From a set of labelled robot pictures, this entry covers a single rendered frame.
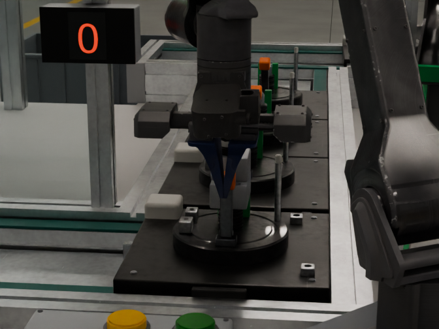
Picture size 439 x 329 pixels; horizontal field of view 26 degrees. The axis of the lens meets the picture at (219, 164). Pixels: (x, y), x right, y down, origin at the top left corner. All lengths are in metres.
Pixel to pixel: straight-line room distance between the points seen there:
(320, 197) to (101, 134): 0.31
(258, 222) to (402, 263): 0.51
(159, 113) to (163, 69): 1.32
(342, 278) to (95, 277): 0.32
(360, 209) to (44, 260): 0.65
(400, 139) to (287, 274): 0.40
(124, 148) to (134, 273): 0.90
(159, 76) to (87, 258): 1.11
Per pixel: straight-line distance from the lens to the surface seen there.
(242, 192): 1.10
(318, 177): 1.41
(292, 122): 0.99
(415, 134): 0.71
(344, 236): 1.22
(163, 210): 1.24
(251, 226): 1.16
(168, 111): 1.00
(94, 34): 1.21
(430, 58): 1.06
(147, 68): 2.32
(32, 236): 1.31
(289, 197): 1.32
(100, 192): 1.32
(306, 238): 1.18
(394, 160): 0.70
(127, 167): 1.83
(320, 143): 1.59
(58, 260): 1.27
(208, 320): 0.97
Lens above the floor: 1.40
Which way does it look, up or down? 17 degrees down
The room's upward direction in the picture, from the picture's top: straight up
